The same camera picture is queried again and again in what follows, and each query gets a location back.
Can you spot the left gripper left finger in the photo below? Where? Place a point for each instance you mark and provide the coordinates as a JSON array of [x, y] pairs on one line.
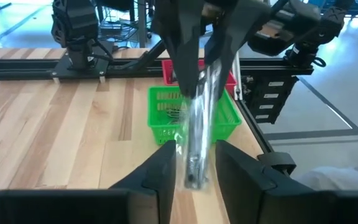
[[73, 208]]

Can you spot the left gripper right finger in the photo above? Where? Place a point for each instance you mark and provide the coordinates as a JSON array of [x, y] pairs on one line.
[[291, 205]]

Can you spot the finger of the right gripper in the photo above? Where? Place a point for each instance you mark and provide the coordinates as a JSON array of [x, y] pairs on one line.
[[238, 28], [182, 40]]

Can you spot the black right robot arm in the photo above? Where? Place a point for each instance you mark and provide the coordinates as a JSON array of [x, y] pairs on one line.
[[76, 25]]

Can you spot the red plastic basket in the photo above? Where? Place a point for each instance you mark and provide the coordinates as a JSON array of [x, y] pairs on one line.
[[168, 74]]

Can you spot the black table clamp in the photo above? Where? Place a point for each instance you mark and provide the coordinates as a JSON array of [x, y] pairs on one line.
[[278, 160]]

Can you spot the white metal bar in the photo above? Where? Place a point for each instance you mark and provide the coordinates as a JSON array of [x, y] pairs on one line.
[[238, 93]]

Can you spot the black drawer unit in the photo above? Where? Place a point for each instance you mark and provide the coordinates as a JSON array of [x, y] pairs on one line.
[[269, 102]]

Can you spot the green plastic basket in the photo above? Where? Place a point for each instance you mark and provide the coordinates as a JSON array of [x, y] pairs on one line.
[[163, 133]]

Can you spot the black aluminium table frame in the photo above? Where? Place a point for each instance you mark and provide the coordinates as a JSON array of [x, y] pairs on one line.
[[17, 70]]

